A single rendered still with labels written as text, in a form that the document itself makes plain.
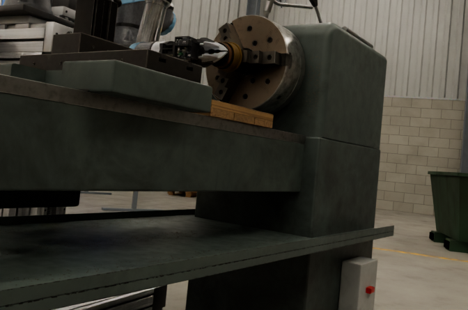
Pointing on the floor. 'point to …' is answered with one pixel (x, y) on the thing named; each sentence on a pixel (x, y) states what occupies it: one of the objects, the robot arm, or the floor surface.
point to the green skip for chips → (450, 210)
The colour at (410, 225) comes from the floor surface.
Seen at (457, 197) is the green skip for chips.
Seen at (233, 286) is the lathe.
